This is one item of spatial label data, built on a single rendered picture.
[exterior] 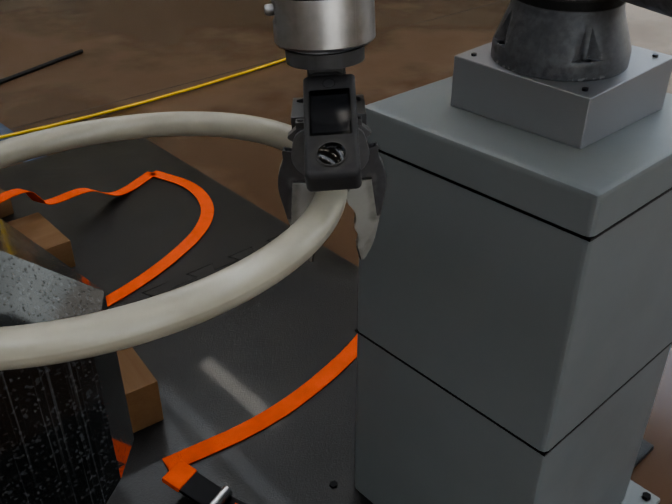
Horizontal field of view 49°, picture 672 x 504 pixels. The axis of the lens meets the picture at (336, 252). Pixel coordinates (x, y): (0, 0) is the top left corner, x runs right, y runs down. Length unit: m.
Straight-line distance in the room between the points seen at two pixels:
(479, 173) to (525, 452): 0.43
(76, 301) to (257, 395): 0.74
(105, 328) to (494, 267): 0.63
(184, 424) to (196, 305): 1.25
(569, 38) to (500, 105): 0.13
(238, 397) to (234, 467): 0.22
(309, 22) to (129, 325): 0.29
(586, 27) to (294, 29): 0.50
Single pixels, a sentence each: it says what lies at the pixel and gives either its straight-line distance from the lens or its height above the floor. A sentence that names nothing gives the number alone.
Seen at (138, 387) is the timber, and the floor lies 0.14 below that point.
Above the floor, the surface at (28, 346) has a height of 0.93.
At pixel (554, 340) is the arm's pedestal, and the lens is 1.03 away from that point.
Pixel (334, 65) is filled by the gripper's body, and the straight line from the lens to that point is 0.65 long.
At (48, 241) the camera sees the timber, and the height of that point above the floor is 0.11.
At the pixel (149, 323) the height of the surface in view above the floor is 0.93.
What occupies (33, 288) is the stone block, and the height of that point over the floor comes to 0.65.
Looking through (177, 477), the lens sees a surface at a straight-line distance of 1.59.
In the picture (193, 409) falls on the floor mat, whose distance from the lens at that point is 1.80.
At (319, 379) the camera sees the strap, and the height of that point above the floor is 0.02.
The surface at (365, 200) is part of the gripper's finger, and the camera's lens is 0.70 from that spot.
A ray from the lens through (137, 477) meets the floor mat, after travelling 1.68.
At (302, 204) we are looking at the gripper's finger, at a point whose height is 0.91.
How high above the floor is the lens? 1.24
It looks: 32 degrees down
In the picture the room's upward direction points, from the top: straight up
